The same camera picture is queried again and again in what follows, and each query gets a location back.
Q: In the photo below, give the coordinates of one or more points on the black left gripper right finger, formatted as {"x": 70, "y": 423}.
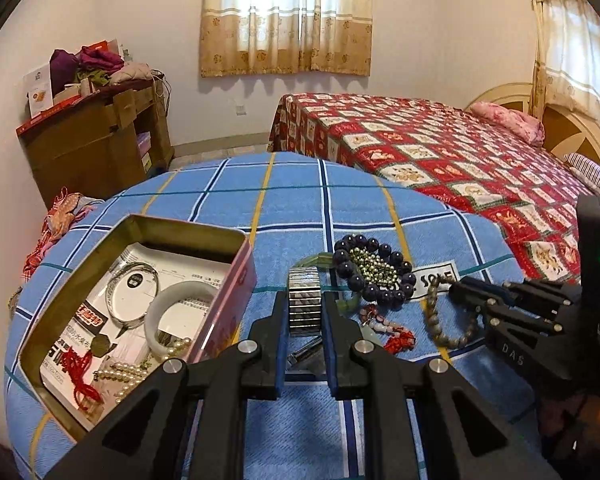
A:
{"x": 421, "y": 420}

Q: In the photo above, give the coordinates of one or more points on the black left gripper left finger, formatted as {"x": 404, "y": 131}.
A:
{"x": 187, "y": 421}

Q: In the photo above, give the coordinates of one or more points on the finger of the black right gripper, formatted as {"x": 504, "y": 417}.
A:
{"x": 521, "y": 331}
{"x": 539, "y": 297}

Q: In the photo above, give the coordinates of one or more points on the green jade bangle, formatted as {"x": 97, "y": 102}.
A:
{"x": 348, "y": 303}

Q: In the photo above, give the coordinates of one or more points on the silver metal watch band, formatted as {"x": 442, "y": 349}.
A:
{"x": 304, "y": 301}

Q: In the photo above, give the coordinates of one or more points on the blue plaid tablecloth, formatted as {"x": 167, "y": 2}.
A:
{"x": 293, "y": 206}

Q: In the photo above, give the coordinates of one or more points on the red patterned bedspread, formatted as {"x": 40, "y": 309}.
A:
{"x": 450, "y": 155}

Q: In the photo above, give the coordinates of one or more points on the white jade bangle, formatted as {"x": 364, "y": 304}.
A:
{"x": 177, "y": 310}

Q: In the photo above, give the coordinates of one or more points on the pink pillow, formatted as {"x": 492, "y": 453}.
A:
{"x": 525, "y": 126}

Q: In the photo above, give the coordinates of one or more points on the checked purple pillow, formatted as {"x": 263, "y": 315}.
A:
{"x": 587, "y": 171}

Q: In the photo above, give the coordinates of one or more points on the cream wooden headboard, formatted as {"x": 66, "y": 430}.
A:
{"x": 565, "y": 131}

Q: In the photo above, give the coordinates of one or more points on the clothes pile on floor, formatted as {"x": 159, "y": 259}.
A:
{"x": 67, "y": 209}

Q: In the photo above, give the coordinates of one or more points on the beige right window curtain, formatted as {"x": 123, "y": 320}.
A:
{"x": 567, "y": 63}

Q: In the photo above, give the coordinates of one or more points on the brown wooden desk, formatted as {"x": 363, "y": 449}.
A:
{"x": 112, "y": 139}

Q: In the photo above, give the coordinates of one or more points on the red flat box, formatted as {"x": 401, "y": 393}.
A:
{"x": 55, "y": 109}

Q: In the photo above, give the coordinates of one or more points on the beige floral window curtain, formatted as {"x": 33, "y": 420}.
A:
{"x": 285, "y": 37}

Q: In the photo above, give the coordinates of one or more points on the pile of clothes on desk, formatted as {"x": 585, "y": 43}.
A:
{"x": 99, "y": 65}

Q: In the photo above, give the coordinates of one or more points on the white product box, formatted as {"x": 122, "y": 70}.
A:
{"x": 37, "y": 86}

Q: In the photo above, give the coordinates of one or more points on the red cord knot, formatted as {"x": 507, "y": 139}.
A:
{"x": 76, "y": 367}

